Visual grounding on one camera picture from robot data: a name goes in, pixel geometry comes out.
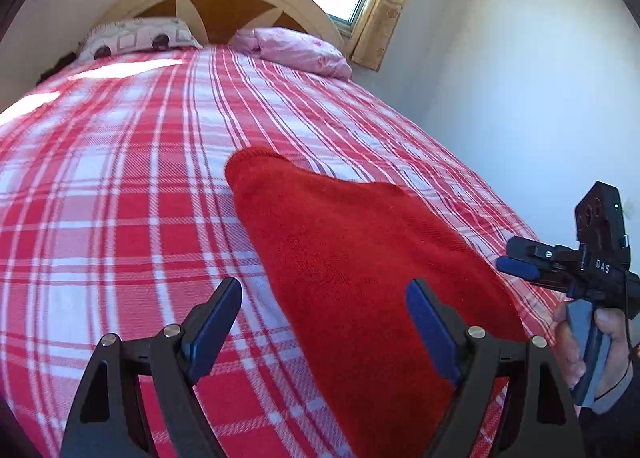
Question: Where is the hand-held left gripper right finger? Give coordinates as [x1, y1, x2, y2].
[406, 279, 586, 458]

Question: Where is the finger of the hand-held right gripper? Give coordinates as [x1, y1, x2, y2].
[505, 236, 551, 260]
[496, 256, 543, 284]

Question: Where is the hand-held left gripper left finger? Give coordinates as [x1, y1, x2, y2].
[60, 277, 243, 458]

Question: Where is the red knitted sweater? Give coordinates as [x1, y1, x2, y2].
[224, 146, 532, 458]

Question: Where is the person's right forearm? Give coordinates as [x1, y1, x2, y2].
[577, 365, 640, 458]

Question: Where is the person's right hand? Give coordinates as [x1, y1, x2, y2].
[551, 301, 634, 405]

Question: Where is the red plaid blanket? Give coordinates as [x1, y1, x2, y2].
[0, 45, 568, 458]

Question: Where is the yellow patterned curtain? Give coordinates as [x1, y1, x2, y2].
[346, 0, 432, 72]

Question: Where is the pink pillow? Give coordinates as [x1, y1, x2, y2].
[232, 27, 354, 80]

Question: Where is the white patterned pillow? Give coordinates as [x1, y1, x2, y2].
[77, 17, 205, 62]

